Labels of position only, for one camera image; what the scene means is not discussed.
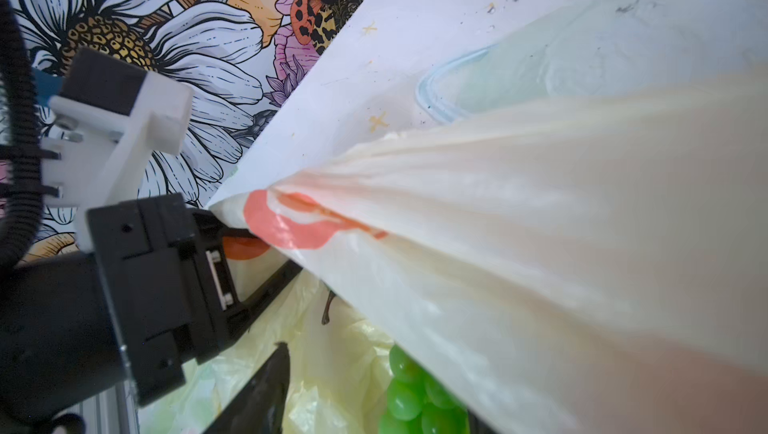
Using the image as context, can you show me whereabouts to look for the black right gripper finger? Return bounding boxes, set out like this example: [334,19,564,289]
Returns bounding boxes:
[204,342,290,434]

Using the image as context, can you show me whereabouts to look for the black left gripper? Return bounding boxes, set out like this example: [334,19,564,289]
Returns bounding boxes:
[86,194,300,406]

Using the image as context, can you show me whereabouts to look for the translucent cream plastic bag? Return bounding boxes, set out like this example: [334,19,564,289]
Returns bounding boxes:
[139,66,767,433]

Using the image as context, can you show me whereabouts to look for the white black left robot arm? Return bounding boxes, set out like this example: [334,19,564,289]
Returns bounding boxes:
[1,194,300,433]

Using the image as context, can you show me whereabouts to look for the green fake grapes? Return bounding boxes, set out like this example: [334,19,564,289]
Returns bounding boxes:
[378,345,470,434]

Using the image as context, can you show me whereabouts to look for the clear plastic bowl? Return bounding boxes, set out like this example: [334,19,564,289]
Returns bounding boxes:
[416,0,767,124]

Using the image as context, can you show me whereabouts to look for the aluminium rail frame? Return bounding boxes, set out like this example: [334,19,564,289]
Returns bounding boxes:
[62,382,140,434]

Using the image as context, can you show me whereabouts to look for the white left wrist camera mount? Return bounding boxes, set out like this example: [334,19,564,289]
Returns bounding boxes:
[40,48,193,252]

